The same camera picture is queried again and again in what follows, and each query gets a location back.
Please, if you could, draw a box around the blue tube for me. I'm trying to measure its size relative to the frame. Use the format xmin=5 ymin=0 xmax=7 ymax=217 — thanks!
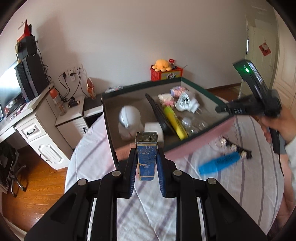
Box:
xmin=198 ymin=152 xmax=241 ymax=175

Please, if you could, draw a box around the yellow tube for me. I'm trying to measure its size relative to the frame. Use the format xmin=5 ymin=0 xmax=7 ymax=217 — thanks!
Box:
xmin=164 ymin=106 xmax=188 ymax=140

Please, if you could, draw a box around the pink brick block model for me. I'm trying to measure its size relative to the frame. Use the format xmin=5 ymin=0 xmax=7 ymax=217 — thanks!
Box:
xmin=170 ymin=86 xmax=188 ymax=98

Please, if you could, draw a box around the pink white block toy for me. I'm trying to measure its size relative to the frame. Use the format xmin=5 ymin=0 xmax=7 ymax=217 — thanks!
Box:
xmin=158 ymin=93 xmax=175 ymax=108

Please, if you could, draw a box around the black tv remote control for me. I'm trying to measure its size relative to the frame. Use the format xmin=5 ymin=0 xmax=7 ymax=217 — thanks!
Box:
xmin=145 ymin=93 xmax=176 ymax=135

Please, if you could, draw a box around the blue card box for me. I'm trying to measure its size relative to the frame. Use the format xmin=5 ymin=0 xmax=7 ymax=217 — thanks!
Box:
xmin=136 ymin=132 xmax=158 ymax=181

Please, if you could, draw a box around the white round robot figure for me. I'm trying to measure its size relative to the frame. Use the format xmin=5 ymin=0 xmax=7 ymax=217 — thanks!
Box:
xmin=118 ymin=105 xmax=144 ymax=141

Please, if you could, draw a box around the person's right hand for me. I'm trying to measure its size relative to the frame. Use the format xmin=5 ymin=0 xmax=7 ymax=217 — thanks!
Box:
xmin=259 ymin=106 xmax=296 ymax=144

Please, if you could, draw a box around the white door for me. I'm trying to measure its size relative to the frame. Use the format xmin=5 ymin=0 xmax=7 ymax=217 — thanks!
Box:
xmin=245 ymin=14 xmax=296 ymax=103

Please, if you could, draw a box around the red door decoration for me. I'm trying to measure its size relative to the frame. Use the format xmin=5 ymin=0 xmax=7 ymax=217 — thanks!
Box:
xmin=259 ymin=42 xmax=271 ymax=56

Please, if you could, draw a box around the white striped tablecloth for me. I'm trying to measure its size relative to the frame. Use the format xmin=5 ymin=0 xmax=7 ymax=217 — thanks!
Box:
xmin=64 ymin=97 xmax=286 ymax=241

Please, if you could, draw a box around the clear small bottle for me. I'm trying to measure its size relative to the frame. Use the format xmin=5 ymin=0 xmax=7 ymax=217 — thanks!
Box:
xmin=181 ymin=117 xmax=208 ymax=136

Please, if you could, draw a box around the pink green storage box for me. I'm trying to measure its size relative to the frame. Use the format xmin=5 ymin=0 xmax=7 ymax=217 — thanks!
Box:
xmin=102 ymin=77 xmax=234 ymax=165

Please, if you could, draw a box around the black office chair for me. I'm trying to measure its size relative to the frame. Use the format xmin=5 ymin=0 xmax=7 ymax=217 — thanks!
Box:
xmin=1 ymin=141 xmax=27 ymax=198

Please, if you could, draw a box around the red toy box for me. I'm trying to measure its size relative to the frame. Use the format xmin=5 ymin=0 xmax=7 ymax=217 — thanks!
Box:
xmin=150 ymin=67 xmax=183 ymax=81

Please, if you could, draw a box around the white bedside cabinet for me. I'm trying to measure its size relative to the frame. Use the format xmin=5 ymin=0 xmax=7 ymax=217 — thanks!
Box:
xmin=55 ymin=96 xmax=88 ymax=149

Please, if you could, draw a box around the white desk with drawers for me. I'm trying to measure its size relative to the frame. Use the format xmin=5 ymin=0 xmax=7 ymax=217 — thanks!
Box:
xmin=1 ymin=84 xmax=73 ymax=170

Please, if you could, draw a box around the yellow octopus plush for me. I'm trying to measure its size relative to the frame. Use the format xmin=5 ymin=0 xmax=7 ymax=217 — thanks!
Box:
xmin=152 ymin=59 xmax=172 ymax=72

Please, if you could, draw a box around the black low tv bench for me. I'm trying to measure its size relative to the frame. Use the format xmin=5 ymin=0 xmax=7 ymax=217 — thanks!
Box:
xmin=83 ymin=93 xmax=103 ymax=128

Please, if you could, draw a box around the black cylinder speaker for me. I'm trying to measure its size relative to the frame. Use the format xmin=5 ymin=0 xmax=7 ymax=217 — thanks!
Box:
xmin=68 ymin=99 xmax=80 ymax=108

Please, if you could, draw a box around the orange-lid glass bottle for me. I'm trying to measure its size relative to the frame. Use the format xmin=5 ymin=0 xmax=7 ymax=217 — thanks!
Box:
xmin=50 ymin=88 xmax=66 ymax=115

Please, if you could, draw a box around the orange snack bag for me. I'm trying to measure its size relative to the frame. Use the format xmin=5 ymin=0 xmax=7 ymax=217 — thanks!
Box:
xmin=86 ymin=77 xmax=96 ymax=100

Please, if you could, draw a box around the crumpled printed packet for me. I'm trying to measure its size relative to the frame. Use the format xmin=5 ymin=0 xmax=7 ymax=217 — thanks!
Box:
xmin=105 ymin=85 xmax=123 ymax=93

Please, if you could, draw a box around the black computer monitor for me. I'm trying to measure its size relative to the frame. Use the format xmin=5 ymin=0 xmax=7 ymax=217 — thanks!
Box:
xmin=1 ymin=61 xmax=25 ymax=118

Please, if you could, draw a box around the black computer tower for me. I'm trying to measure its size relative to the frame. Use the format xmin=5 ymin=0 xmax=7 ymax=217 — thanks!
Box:
xmin=15 ymin=55 xmax=48 ymax=102

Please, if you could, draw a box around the black speaker box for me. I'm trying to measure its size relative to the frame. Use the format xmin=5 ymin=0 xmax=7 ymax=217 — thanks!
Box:
xmin=15 ymin=36 xmax=37 ymax=60

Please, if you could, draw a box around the red paper bag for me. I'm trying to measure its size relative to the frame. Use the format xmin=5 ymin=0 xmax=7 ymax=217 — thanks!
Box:
xmin=16 ymin=20 xmax=31 ymax=43

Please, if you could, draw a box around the white wall socket strip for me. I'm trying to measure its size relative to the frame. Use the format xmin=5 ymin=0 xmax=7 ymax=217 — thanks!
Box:
xmin=61 ymin=63 xmax=84 ymax=81

